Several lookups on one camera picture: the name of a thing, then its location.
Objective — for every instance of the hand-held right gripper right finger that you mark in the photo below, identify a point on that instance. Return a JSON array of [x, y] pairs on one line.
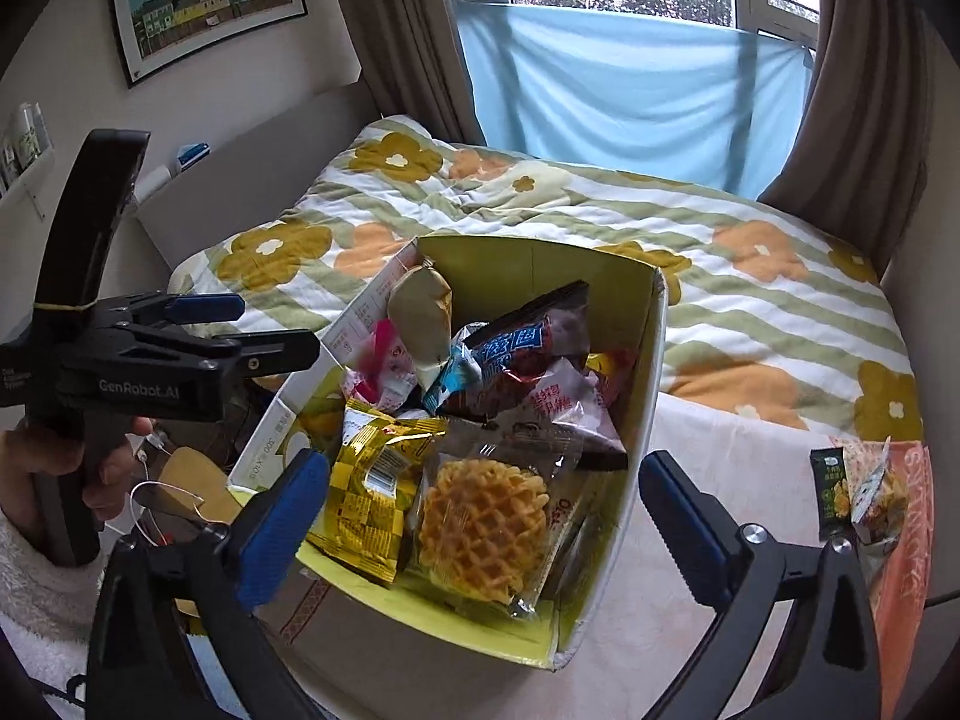
[[686, 532]]

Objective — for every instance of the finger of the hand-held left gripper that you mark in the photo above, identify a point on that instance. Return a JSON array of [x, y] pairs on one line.
[[202, 307], [285, 352]]

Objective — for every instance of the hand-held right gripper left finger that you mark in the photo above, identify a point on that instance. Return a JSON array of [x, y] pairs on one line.
[[285, 517]]

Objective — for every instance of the pink red snack packet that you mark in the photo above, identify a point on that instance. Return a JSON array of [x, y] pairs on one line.
[[386, 360]]

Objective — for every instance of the beige snack packet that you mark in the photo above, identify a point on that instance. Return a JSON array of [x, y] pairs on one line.
[[420, 307]]

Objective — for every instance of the brown blue snack packet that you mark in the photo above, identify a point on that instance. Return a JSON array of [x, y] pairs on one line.
[[450, 382]]

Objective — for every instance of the clear waffle packet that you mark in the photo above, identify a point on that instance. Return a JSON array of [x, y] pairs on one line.
[[472, 517]]

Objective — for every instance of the blue red snack packet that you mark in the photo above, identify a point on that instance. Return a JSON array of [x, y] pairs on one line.
[[517, 349]]

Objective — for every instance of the yellow cardboard box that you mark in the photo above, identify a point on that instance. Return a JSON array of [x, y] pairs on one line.
[[525, 270]]

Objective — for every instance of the person's left forearm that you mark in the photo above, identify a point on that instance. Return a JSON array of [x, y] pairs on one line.
[[37, 600]]

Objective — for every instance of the person's left hand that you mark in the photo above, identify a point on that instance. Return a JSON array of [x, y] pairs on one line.
[[112, 465]]

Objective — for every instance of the pale pink patterned cloth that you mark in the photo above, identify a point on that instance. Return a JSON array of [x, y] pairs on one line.
[[712, 427]]

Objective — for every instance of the beige bed headboard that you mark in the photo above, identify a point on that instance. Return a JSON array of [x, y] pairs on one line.
[[247, 165]]

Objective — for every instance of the green snack packet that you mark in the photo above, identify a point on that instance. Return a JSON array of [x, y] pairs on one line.
[[831, 487]]

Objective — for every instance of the blue white box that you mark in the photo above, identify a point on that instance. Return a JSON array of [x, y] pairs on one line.
[[193, 156]]

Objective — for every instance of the yellow red snack packet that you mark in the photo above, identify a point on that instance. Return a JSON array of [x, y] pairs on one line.
[[609, 375]]

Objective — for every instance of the brown curtain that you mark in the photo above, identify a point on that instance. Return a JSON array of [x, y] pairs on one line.
[[862, 127], [405, 37]]

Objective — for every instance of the floral striped blanket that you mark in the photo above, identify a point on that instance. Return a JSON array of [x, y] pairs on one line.
[[600, 202]]

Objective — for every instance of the blue cloth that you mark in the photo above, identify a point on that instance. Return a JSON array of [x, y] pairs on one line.
[[622, 82]]

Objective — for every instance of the wall shelf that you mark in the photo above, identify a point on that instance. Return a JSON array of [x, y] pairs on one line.
[[34, 169]]

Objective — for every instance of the framed wall picture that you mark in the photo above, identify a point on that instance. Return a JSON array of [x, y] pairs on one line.
[[210, 0]]

